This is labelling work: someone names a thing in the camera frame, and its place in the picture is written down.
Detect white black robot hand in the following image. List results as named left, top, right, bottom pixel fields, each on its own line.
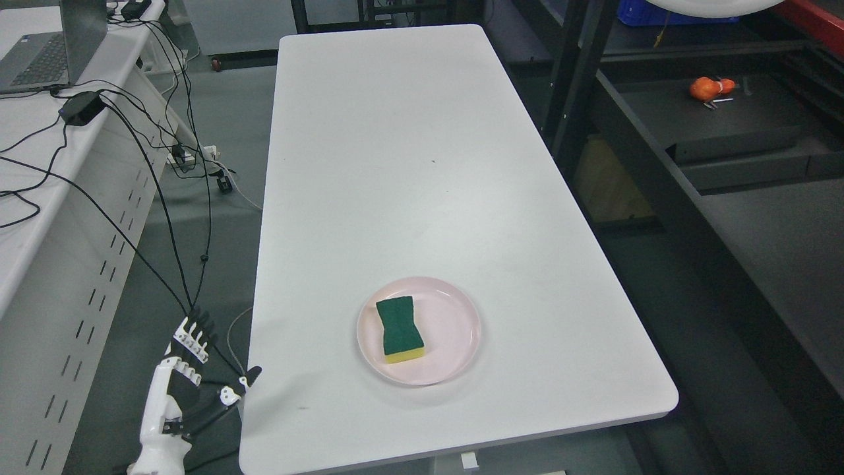
left=127, top=307, right=262, bottom=474

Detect green yellow sponge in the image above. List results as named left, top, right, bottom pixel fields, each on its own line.
left=376, top=296, right=425, bottom=364

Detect black metal shelf rack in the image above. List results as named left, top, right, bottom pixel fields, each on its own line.
left=514, top=1, right=843, bottom=474

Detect orange toy on shelf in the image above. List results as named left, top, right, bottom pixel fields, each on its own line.
left=688, top=77, right=736, bottom=102

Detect white power strip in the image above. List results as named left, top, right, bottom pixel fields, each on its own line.
left=167, top=145, right=221, bottom=168

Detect white side desk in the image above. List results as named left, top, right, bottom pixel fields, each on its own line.
left=1, top=24, right=196, bottom=474

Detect pink round plate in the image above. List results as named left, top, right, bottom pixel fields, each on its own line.
left=356, top=276, right=481, bottom=386

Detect black power adapter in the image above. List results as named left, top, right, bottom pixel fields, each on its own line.
left=58, top=91, right=106, bottom=127

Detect grey laptop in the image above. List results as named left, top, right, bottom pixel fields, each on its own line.
left=1, top=1, right=107, bottom=94

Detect blue plastic crate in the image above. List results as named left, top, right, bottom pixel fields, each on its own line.
left=616, top=1, right=740, bottom=27

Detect black cable bundle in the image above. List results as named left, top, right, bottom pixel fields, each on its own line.
left=0, top=13, right=264, bottom=396

